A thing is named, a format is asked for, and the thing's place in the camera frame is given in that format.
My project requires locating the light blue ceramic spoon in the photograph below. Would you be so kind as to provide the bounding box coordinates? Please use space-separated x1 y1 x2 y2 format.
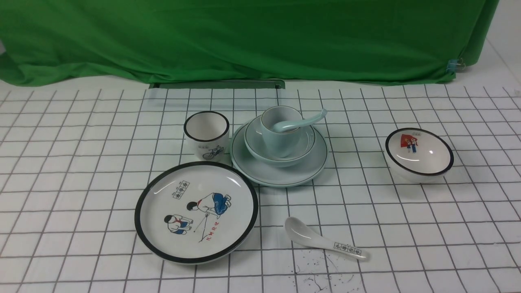
271 108 328 133

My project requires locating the white ceramic spoon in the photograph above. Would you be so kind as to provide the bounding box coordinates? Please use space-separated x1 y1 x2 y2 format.
284 217 370 261

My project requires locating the white plate black rim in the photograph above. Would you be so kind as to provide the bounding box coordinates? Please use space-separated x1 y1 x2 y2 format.
134 162 259 265

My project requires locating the light blue cup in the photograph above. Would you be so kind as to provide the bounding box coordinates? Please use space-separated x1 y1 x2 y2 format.
261 106 302 158

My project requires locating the light blue bowl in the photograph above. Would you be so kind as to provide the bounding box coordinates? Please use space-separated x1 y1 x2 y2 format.
243 116 316 167

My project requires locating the green backdrop cloth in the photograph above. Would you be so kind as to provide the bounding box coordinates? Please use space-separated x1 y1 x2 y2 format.
0 0 499 86

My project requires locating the light blue plate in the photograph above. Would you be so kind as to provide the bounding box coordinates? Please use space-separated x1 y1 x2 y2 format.
230 124 328 188

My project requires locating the white bowl black rim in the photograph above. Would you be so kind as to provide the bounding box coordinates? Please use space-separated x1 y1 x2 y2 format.
383 127 455 184

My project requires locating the white cup with bicycle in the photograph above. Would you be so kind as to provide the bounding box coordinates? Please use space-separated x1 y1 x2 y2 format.
184 111 230 162

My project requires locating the metal binder clip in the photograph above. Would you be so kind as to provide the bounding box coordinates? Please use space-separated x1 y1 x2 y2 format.
445 58 466 73

